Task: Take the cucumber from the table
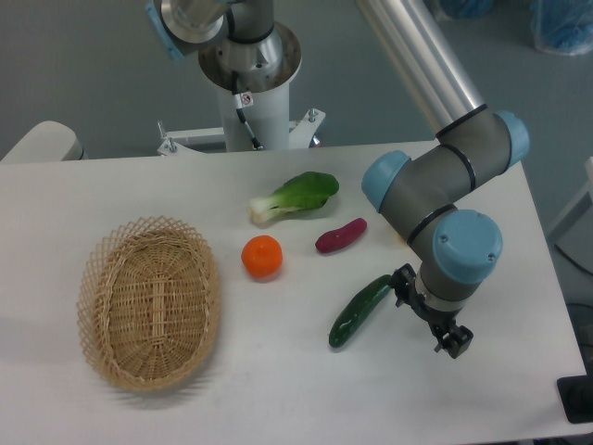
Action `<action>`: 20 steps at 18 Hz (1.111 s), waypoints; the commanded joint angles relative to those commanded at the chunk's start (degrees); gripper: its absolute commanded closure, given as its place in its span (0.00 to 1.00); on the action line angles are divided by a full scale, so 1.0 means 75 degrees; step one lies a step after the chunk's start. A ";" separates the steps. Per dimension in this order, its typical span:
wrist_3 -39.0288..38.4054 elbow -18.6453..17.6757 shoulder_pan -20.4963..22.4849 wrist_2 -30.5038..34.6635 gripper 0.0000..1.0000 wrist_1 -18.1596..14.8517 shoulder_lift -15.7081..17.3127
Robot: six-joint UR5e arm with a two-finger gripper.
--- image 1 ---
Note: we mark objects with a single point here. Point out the orange tangerine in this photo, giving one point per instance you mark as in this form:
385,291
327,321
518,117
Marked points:
262,256

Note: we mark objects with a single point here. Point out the woven wicker basket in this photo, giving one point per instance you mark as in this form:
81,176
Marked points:
150,304

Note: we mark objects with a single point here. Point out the green bok choy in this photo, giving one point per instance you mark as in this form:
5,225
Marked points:
307,191

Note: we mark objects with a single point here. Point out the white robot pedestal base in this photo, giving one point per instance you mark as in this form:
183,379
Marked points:
252,85

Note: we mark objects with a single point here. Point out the purple sweet potato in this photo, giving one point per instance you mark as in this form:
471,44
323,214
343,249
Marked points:
340,238

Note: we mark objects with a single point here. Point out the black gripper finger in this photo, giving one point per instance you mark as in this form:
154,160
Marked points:
402,282
453,339

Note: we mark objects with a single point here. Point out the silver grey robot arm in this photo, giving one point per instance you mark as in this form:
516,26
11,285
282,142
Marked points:
458,249

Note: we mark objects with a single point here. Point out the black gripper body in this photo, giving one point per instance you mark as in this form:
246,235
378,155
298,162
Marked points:
439,313

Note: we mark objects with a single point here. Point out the green cucumber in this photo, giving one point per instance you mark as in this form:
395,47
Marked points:
352,317

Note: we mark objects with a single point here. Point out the blue plastic bag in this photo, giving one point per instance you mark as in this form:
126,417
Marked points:
562,28

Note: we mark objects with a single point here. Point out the black device at table edge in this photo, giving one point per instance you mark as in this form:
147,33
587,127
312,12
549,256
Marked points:
576,398

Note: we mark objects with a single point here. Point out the white chair back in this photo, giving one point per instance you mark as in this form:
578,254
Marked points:
48,141

